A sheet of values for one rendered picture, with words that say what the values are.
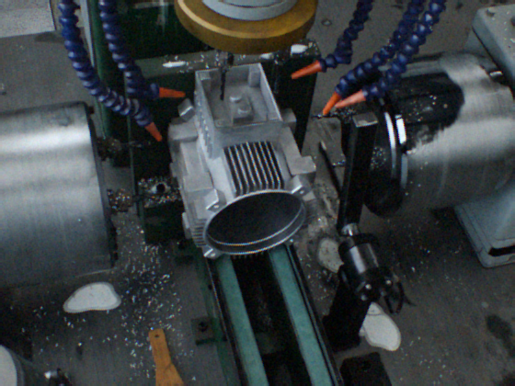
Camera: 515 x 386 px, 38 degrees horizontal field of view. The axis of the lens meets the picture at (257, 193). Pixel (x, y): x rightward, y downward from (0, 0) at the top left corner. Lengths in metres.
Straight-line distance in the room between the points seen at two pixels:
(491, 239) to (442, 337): 0.19
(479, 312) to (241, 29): 0.70
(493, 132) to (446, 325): 0.36
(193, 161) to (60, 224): 0.23
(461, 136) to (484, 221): 0.28
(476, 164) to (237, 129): 0.36
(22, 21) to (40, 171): 1.45
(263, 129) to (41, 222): 0.33
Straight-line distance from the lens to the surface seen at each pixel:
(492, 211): 1.35
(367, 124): 0.94
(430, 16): 0.97
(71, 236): 1.01
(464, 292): 1.38
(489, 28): 1.29
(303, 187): 1.07
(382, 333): 1.29
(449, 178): 1.15
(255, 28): 0.91
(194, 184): 1.07
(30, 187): 1.00
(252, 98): 1.13
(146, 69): 1.13
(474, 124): 1.15
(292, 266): 1.19
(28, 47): 1.70
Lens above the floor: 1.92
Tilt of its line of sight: 52 degrees down
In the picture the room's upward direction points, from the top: 8 degrees clockwise
